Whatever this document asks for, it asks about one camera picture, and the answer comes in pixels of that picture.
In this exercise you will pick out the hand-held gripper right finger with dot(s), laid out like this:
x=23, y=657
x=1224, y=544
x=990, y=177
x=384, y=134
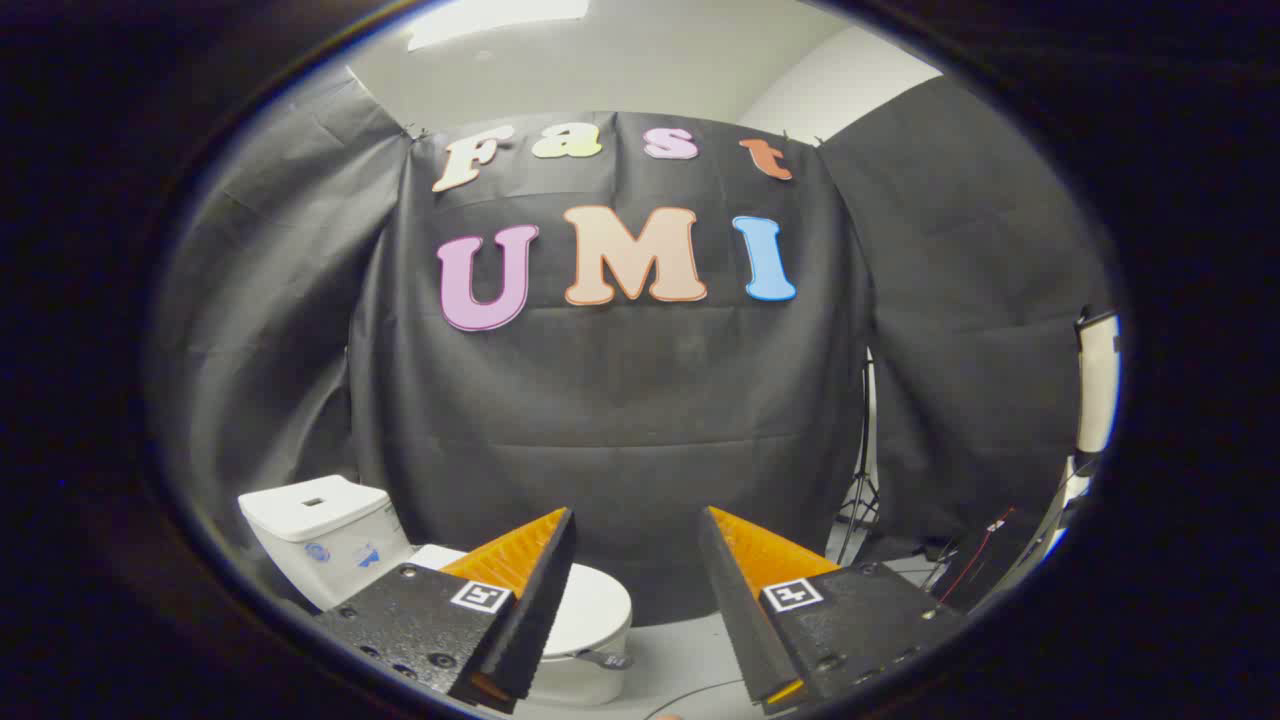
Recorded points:
x=740, y=610

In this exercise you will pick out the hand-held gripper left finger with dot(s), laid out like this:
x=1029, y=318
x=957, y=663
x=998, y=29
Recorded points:
x=535, y=600

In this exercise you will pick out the white toilet lid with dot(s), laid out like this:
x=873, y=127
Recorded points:
x=595, y=605

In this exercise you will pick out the white toilet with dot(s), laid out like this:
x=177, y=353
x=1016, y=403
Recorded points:
x=320, y=540

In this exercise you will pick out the black tripod stand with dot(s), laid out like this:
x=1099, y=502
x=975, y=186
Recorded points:
x=863, y=470

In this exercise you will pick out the black backdrop cloth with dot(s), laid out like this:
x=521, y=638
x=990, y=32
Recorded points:
x=620, y=400

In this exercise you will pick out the black equipment case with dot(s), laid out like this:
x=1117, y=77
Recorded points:
x=1000, y=565

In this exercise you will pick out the white light panel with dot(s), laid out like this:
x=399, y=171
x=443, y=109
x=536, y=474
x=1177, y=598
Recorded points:
x=1098, y=380

